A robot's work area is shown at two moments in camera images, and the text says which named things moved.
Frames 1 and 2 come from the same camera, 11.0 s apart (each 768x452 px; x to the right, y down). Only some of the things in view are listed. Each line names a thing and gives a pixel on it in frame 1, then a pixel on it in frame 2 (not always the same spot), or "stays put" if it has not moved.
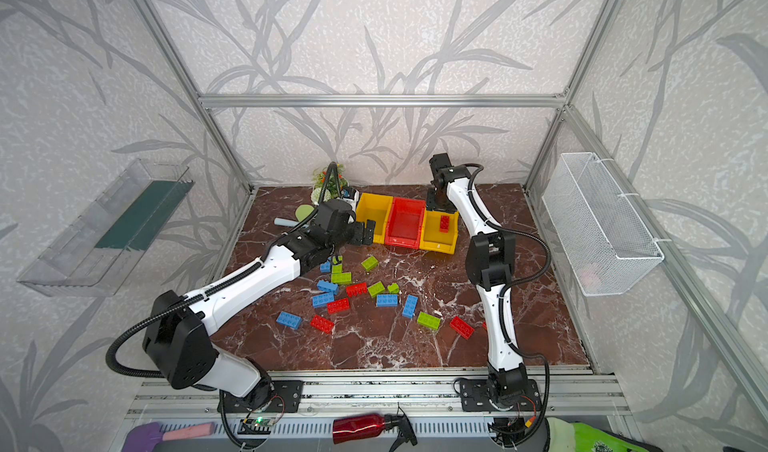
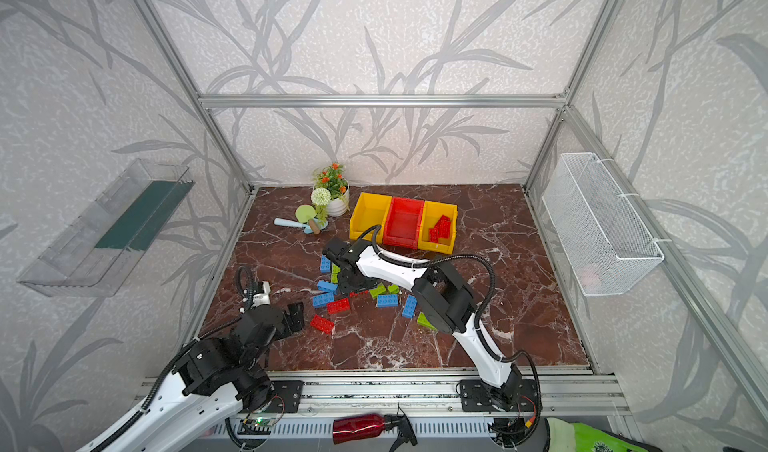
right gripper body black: [437, 194] -> [343, 275]
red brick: [321, 323] stays put
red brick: [340, 305] stays put
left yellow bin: [375, 208] stays put
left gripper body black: [366, 232] -> [294, 318]
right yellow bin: [432, 239] stays put
